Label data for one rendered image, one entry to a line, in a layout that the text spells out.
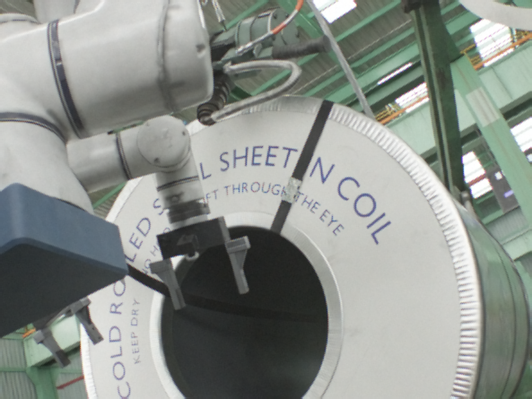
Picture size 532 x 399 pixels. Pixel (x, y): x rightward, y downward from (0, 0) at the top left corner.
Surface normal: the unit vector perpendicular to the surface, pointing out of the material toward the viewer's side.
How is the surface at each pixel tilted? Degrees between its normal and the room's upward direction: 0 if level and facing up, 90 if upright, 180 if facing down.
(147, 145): 116
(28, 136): 88
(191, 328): 110
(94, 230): 90
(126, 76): 143
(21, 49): 91
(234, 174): 90
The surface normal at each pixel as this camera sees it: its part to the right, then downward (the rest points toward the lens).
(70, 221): 0.86, -0.43
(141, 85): 0.24, 0.57
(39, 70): 0.17, 0.06
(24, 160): 0.39, -0.79
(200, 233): -0.17, 0.04
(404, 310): -0.54, -0.22
